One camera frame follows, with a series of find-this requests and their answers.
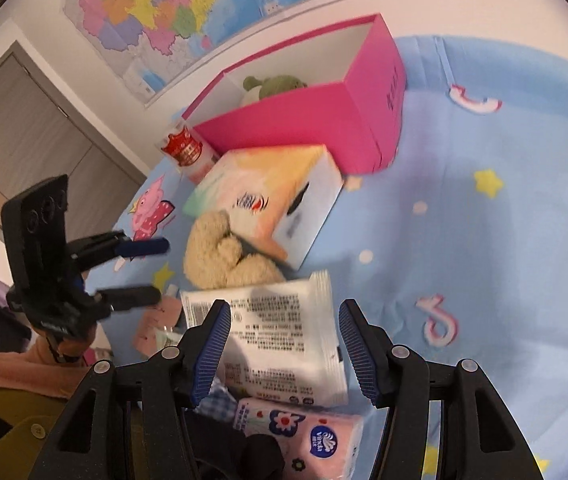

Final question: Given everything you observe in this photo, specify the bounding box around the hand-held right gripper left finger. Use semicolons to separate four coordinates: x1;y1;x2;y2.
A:
26;299;233;480

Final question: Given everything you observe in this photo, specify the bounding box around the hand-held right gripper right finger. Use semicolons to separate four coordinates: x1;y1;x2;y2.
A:
338;299;547;480

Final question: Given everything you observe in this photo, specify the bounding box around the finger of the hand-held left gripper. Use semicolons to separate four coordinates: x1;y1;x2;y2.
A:
66;231;171;273
84;285;162;313

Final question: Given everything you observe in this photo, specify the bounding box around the pink and green packet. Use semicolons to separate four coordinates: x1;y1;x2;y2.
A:
134;285;185;356

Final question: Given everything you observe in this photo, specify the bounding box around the white wet wipes packet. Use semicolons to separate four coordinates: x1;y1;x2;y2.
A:
180;270;349;407

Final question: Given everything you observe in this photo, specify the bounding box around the beige teddy bear plush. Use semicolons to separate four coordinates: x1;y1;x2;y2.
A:
184;209;289;291

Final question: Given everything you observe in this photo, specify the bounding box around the pink floral tissue pack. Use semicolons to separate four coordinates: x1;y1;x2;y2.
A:
233;397;365;480

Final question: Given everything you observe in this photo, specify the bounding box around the black scrunchie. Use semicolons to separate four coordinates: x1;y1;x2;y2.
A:
204;432;287;480

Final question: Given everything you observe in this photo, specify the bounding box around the pink cardboard box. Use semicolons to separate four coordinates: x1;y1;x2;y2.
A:
182;12;407;176

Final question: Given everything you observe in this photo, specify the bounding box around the person's left forearm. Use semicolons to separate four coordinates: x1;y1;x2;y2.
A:
0;340;95;401

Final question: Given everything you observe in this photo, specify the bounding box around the person's left hand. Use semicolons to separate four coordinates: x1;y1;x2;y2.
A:
31;324;99;367

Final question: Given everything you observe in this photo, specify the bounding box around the blue checkered cloth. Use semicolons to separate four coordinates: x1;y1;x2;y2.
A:
194;375;239;421

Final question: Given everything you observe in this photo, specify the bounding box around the grey wardrobe door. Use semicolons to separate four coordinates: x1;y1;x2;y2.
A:
0;42;147;241

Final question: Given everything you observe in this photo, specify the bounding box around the red-labelled white jar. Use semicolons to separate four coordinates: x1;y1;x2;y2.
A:
156;120;222;184

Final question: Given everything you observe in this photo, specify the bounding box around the pastel tissue box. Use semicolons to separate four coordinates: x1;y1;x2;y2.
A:
182;144;345;268

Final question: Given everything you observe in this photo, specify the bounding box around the blue printed bed sheet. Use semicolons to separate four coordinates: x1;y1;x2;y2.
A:
91;35;568;480

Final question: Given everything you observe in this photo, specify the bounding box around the yellow buttoned garment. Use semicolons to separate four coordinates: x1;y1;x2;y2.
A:
0;385;149;480

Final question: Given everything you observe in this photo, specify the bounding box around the green frog plush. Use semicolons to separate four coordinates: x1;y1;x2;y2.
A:
240;74;309;107

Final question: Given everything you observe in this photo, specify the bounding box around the colourful country wall map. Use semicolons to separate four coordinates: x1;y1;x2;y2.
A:
61;0;327;106

